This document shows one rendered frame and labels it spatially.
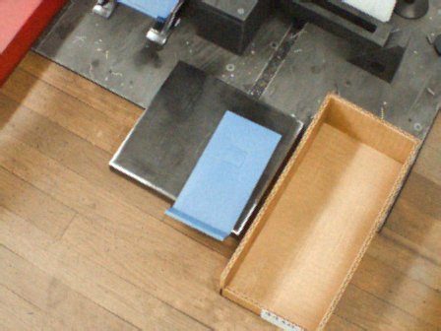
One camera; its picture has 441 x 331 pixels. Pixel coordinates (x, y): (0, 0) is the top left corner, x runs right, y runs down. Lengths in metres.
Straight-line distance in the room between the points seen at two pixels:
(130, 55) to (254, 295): 0.34
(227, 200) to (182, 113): 0.12
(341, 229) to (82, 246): 0.29
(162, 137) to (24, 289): 0.24
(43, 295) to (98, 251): 0.08
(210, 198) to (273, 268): 0.10
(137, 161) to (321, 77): 0.25
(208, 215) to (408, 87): 0.31
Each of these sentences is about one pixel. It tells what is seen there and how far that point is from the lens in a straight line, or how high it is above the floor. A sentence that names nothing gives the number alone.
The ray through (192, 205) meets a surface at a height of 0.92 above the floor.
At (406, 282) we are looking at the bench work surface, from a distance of 1.02.
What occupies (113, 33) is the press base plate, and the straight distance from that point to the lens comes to 1.13.
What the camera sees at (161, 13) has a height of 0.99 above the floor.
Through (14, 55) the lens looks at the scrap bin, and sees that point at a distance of 1.10.
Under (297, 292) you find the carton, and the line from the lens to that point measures 0.99.
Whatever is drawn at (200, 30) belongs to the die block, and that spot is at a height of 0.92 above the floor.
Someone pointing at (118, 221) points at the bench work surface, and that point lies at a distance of 1.02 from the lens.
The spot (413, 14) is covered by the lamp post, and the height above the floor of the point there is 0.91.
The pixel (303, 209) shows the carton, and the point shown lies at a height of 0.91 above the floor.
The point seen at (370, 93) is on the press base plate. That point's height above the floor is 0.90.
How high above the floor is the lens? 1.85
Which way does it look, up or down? 66 degrees down
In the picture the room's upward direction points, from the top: 4 degrees clockwise
